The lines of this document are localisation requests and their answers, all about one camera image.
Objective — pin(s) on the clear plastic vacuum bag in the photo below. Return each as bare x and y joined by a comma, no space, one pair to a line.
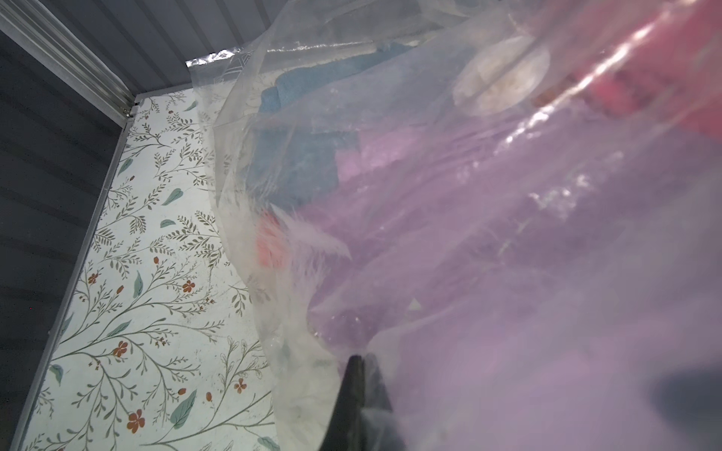
387,106

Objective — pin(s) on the white round bag valve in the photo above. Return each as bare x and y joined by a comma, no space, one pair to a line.
500,76

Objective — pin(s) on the pink cloth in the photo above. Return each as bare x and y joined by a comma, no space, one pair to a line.
680,67

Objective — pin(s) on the purple cloth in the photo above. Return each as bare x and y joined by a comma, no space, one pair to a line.
556,291

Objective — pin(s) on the blue grey cloth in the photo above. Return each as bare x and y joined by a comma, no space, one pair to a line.
290,167

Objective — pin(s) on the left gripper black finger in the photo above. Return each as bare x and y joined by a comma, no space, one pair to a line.
363,418

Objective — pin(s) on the folded red cloth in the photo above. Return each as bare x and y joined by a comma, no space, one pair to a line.
271,243

